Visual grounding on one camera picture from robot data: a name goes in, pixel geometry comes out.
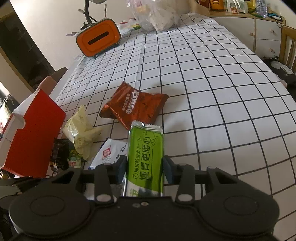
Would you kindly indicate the pale yellow snack packet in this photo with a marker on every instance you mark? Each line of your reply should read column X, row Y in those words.
column 81, row 133

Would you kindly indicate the clear plastic bag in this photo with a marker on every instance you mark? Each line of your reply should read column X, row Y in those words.
column 154, row 15

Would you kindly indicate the green snack bar packet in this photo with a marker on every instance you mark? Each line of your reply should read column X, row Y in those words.
column 145, row 175

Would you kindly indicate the silver desk lamp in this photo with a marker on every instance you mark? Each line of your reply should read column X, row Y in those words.
column 89, row 19

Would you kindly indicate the wooden chair with pink cloth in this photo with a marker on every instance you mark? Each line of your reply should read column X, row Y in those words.
column 49, row 83

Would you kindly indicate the red cardboard box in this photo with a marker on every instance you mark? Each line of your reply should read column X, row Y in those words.
column 29, row 136

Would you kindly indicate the brown Oreo snack bag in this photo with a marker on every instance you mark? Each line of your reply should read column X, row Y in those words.
column 128, row 104

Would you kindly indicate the checkered white tablecloth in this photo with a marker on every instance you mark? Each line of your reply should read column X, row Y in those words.
column 226, row 108

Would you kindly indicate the orange teal tissue box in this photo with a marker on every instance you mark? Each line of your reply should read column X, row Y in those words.
column 98, row 37

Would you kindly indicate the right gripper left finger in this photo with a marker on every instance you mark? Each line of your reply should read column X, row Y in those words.
column 108, row 181

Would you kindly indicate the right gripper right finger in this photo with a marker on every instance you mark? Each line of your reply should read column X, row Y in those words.
column 184, row 177

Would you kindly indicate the wooden chair right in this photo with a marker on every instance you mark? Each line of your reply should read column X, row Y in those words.
column 287, row 47

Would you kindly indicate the white red-logo snack packet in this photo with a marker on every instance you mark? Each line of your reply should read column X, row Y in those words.
column 109, row 152

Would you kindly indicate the dark green snack packet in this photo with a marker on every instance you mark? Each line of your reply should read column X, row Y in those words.
column 64, row 156

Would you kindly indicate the white drawer cabinet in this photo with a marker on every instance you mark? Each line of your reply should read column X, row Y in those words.
column 261, row 35

